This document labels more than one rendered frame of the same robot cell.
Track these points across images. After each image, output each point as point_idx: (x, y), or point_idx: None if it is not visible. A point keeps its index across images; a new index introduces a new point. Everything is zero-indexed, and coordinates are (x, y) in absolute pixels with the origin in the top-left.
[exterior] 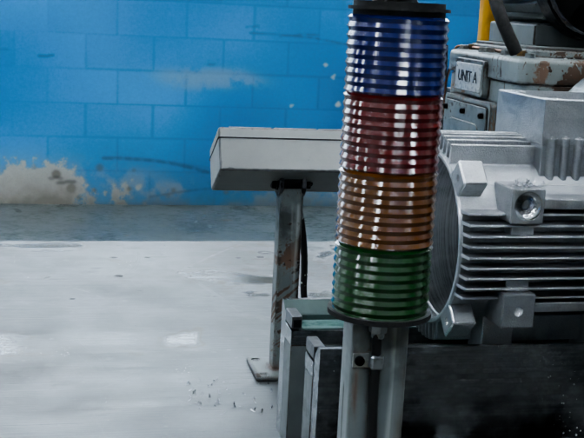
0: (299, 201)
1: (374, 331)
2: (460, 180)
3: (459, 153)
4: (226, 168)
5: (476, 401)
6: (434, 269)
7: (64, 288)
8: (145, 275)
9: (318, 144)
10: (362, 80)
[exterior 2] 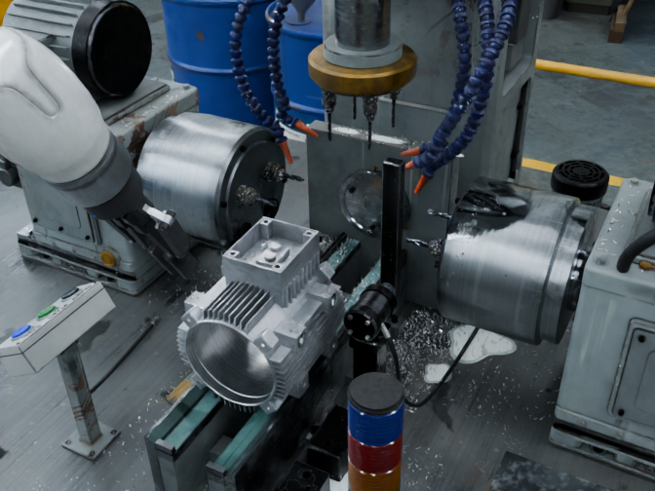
0: (76, 349)
1: None
2: (266, 347)
3: (250, 325)
4: (39, 369)
5: (288, 431)
6: (211, 363)
7: None
8: None
9: (79, 312)
10: (380, 440)
